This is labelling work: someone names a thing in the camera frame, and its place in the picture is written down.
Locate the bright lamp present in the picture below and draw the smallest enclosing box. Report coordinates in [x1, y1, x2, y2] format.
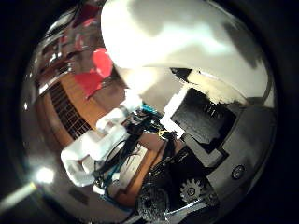
[35, 166, 56, 185]

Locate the red cloth object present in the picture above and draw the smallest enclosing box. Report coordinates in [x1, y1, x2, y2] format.
[74, 71, 105, 99]

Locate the red chair with oval back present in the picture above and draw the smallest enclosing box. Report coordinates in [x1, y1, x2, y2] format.
[92, 47, 114, 79]

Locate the red chair with angular back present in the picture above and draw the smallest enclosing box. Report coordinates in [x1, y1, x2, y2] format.
[76, 3, 101, 28]

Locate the black cable bundle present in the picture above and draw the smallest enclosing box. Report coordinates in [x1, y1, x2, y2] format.
[93, 122, 148, 188]

